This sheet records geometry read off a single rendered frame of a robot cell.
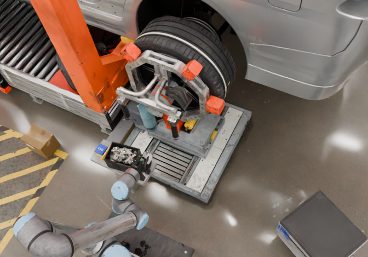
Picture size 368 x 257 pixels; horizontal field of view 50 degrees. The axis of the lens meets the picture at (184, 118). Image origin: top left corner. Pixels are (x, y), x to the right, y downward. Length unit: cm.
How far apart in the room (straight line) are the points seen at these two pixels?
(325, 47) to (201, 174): 135
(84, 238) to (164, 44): 109
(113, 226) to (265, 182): 141
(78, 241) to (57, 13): 111
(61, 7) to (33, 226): 107
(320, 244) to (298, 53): 113
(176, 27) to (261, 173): 135
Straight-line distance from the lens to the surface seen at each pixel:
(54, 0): 211
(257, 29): 222
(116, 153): 257
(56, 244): 178
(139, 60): 229
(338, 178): 315
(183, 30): 227
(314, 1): 199
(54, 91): 327
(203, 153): 294
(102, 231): 194
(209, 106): 229
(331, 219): 265
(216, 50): 228
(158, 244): 259
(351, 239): 264
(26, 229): 182
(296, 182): 307
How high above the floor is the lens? 277
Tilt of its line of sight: 57 degrees down
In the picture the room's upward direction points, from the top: 9 degrees counter-clockwise
